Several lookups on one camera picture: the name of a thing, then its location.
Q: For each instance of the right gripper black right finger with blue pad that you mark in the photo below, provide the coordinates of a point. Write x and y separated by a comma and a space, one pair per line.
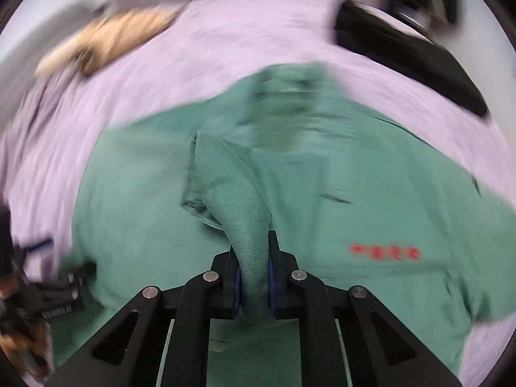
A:
347, 336

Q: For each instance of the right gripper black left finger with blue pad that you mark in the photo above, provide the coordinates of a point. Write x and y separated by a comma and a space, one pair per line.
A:
158, 337

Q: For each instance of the green work jacket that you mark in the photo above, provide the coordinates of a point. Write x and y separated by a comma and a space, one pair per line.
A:
357, 198

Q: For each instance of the beige striped folded garment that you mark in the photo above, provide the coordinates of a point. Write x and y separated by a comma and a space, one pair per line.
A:
104, 40

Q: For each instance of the lilac bed cover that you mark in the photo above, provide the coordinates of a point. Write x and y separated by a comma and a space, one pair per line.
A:
212, 44

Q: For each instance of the black folded garment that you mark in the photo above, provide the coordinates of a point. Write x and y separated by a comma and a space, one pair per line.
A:
359, 31

